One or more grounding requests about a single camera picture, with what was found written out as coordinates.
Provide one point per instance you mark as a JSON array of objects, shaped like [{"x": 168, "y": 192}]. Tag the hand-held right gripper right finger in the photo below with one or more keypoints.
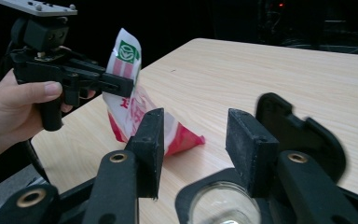
[{"x": 251, "y": 149}]

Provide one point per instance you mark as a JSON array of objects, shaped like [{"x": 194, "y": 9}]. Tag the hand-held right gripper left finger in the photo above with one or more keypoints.
[{"x": 146, "y": 146}]

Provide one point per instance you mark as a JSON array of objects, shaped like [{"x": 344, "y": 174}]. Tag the red white plastic bag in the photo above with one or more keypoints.
[{"x": 127, "y": 102}]

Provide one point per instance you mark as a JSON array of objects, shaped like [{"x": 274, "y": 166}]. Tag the black computer tower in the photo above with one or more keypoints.
[{"x": 273, "y": 18}]

